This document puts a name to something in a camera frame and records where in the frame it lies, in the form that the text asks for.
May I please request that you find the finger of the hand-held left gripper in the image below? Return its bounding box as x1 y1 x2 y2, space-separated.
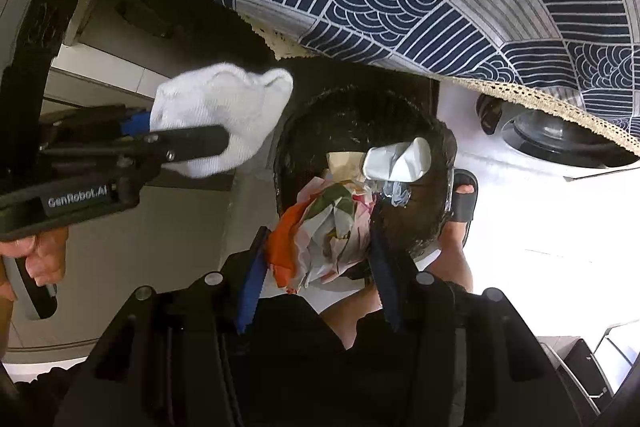
116 125 231 188
39 105 152 142

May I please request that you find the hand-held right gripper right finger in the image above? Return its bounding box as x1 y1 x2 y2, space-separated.
369 206 583 427

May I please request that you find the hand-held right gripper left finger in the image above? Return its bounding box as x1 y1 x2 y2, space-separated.
67 226 273 427

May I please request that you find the white sock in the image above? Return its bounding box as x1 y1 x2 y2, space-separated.
150 63 294 179

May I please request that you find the printed paper wrapper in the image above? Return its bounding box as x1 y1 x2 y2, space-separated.
264 179 378 295

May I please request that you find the silver foil wrapper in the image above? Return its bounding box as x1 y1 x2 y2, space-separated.
361 137 433 208

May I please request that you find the brown paper bag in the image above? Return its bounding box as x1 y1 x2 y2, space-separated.
325 151 371 182

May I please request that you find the black wastebasket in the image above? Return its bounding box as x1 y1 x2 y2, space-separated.
272 87 458 268

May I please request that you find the person's left forearm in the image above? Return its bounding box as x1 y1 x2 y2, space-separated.
0 292 15 363

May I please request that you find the person's left hand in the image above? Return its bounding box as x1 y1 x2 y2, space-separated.
0 227 69 289

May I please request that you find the grey kitchen cabinet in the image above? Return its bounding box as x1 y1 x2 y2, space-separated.
40 0 281 353

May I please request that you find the black sandal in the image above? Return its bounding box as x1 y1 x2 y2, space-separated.
447 168 480 224

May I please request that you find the white washing machine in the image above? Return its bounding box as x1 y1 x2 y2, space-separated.
437 79 640 182

